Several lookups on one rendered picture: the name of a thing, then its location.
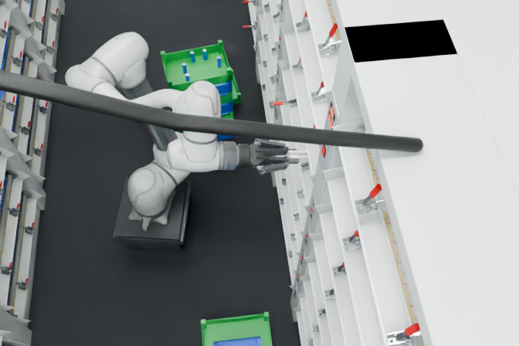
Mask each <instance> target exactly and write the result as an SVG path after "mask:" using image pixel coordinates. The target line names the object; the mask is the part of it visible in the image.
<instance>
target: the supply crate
mask: <svg viewBox="0 0 519 346"><path fill-rule="evenodd" d="M203 49H206V53H207V60H204V59H203V52H202V50H203ZM191 51H193V52H194V55H195V62H194V63H192V61H191V55H190V52H191ZM217 56H220V57H221V65H222V66H221V67H218V64H217ZM161 58H162V62H163V66H164V69H165V75H166V79H167V82H168V89H173V90H179V91H184V90H187V89H188V88H189V87H190V86H191V85H192V84H193V83H194V82H198V81H207V82H210V83H211V84H213V85H215V84H219V83H226V82H230V81H232V70H231V67H229V63H228V60H227V58H226V54H225V51H224V49H223V45H222V40H218V44H215V45H211V46H203V47H199V48H195V49H187V50H183V51H179V52H175V53H167V54H165V51H161ZM183 63H185V64H186V69H187V73H188V74H189V76H190V81H188V82H186V77H185V74H184V73H183V69H182V64H183Z"/></svg>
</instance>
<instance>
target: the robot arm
mask: <svg viewBox="0 0 519 346"><path fill-rule="evenodd" d="M148 53H149V48H148V44H147V43H146V41H145V40H144V39H143V38H142V37H141V36H140V35H138V34H137V33H136V32H125V33H122V34H120V35H118V36H115V37H113V38H112V39H111V40H109V41H108V42H106V43H105V44H104V45H103V46H101V47H100V48H99V49H98V50H97V51H96V52H95V53H94V54H93V55H92V56H91V57H90V58H89V59H88V60H87V61H85V62H84V63H82V64H80V65H75V66H72V67H70V68H69V69H68V70H67V72H66V76H65V80H66V83H67V85H68V87H74V88H77V89H81V90H86V91H90V92H93V93H99V94H103V95H106V96H109V97H115V98H118V99H122V100H127V101H130V102H134V103H140V104H143V105H147V106H150V107H156V108H159V109H162V107H170V108H171V109H173V112H175V113H179V114H192V115H199V116H207V117H220V118H221V100H220V96H219V92H218V90H217V88H216V87H215V86H214V85H213V84H211V83H210V82H207V81H198V82H194V83H193V84H192V85H191V86H190V87H189V88H188V89H187V90H185V91H184V92H181V91H179V90H173V89H163V90H158V91H155V92H154V91H153V90H152V88H151V85H150V84H149V82H148V80H147V78H146V62H145V60H146V59H147V57H148ZM115 86H118V87H120V88H122V90H123V91H124V93H125V95H126V96H127V99H126V98H125V97H123V96H122V95H121V94H120V93H119V92H118V91H117V90H116V89H115V88H114V87H115ZM162 110H163V109H162ZM142 124H143V125H144V127H145V128H146V130H147V132H148V133H149V135H150V136H151V139H152V140H153V142H154V146H153V152H154V160H153V161H152V162H151V163H150V164H149V165H147V166H145V167H143V168H139V169H138V170H136V171H135V172H134V173H133V174H132V176H131V177H130V179H129V181H128V185H127V191H128V195H129V198H130V200H131V203H132V204H133V208H132V211H131V213H130V215H129V220H131V221H143V226H142V229H143V230H144V231H148V229H149V227H150V224H151V223H152V222H153V223H158V224H161V225H163V226H166V225H167V224H168V215H169V212H170V208H171V203H172V199H173V197H174V196H175V187H176V186H177V185H178V184H180V183H181V182H182V181H183V180H184V179H185V178H186V177H187V176H188V175H189V174H190V173H191V172H209V171H214V170H235V169H236V167H237V168H249V167H251V168H256V169H257V171H258V172H259V175H263V174H265V173H267V172H272V171H281V170H286V169H287V167H288V165H289V164H298V163H299V162H308V161H309V160H308V156H307V151H298V150H297V149H289V148H288V147H286V145H285V144H284V143H279V142H274V141H266V140H263V139H258V138H256V140H255V142H254V144H250V145H248V144H236V143H235V142H234V141H217V134H204V133H196V132H188V131H184V133H183V134H181V133H179V132H176V131H174V130H171V129H167V128H163V127H158V126H154V125H150V124H144V123H142ZM261 147H262V148H261ZM299 154H301V155H302V156H300V155H299ZM272 155H287V157H286V158H282V157H270V156H272ZM267 164H274V165H267ZM260 165H266V166H260Z"/></svg>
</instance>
